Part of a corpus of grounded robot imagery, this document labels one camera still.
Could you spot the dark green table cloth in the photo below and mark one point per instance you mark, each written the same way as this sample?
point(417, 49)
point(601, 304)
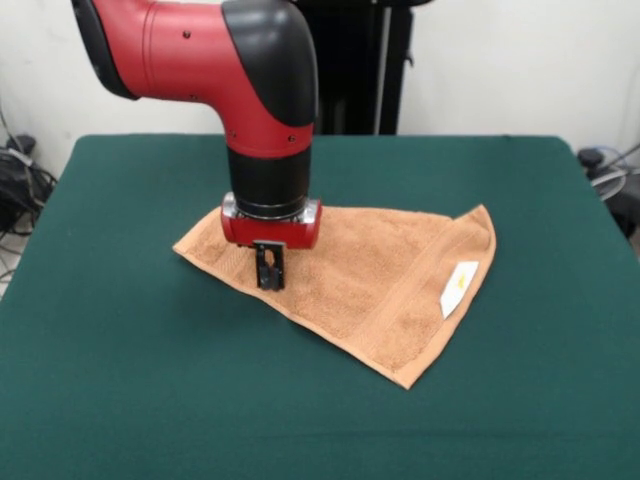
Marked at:
point(150, 400)

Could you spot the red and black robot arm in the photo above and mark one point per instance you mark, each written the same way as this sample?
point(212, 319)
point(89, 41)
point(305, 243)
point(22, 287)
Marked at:
point(225, 75)

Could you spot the orange terry towel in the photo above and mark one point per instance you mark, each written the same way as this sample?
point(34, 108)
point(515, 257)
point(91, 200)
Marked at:
point(390, 280)

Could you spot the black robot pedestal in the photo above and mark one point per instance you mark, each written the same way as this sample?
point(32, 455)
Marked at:
point(360, 75)

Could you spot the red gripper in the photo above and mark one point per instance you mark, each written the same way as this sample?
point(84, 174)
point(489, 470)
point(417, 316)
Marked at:
point(270, 232)

